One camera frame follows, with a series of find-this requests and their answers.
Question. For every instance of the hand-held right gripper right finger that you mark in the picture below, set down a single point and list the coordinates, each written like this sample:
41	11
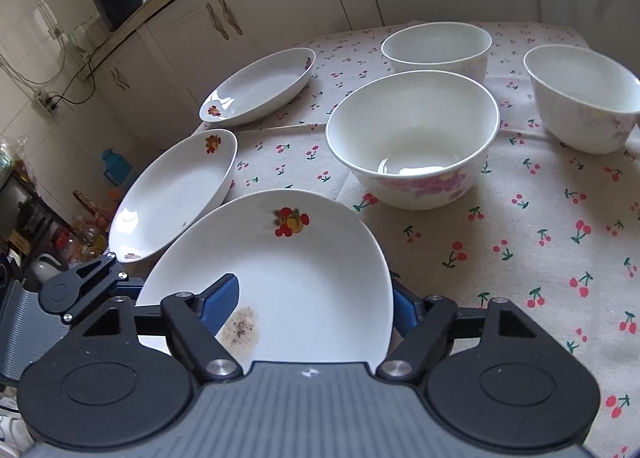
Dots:
404	308

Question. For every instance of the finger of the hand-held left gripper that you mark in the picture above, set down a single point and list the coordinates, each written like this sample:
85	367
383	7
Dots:
75	288

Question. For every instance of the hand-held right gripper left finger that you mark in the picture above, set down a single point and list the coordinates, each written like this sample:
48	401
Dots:
222	303

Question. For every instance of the stained white fruit-print plate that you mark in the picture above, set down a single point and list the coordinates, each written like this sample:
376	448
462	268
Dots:
300	278

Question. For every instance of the oval white fruit-print plate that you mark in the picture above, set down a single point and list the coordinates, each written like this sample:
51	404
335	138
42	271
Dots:
260	83
170	198

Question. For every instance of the plain white bowl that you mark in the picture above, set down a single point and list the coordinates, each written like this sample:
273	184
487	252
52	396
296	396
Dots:
435	45

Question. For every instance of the cluttered storage rack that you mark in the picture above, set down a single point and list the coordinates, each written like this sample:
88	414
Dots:
35	218

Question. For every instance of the blue plastic jar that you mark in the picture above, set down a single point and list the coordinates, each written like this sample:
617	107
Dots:
117	168

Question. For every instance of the cherry print tablecloth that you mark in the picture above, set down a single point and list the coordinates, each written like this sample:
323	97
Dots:
525	248

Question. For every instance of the white bowl pink flower print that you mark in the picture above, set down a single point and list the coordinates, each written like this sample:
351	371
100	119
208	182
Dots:
415	138

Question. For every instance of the white power strip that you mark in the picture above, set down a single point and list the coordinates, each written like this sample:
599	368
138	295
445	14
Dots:
45	100

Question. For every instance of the white bowl pale floral print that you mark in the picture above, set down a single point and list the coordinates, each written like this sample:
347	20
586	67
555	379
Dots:
580	88

